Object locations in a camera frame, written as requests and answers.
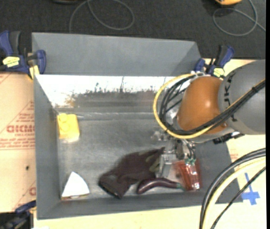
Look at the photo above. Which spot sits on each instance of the purple toy eggplant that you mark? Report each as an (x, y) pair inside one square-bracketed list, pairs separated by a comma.
[(154, 184)]

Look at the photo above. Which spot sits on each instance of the brown cardboard board, red print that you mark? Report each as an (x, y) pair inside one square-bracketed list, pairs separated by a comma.
[(11, 118)]

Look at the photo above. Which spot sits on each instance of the grey metal bin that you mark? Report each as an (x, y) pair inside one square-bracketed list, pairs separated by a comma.
[(116, 137)]

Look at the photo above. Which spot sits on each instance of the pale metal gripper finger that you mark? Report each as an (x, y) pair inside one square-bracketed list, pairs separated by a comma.
[(169, 170), (161, 169)]

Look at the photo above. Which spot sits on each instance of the white wedge-shaped toy slice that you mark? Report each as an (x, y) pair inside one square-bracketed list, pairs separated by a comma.
[(75, 185)]

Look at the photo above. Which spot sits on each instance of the yellow toy block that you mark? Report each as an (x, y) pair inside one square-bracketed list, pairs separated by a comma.
[(68, 126)]

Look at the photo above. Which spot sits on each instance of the black cylinder on white bracket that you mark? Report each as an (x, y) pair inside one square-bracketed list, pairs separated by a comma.
[(228, 138)]

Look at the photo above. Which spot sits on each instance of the red-orange clear packet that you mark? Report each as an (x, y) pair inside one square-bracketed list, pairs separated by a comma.
[(190, 175)]

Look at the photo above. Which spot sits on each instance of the dark maroon cloth glove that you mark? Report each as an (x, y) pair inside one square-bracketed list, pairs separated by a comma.
[(130, 169)]

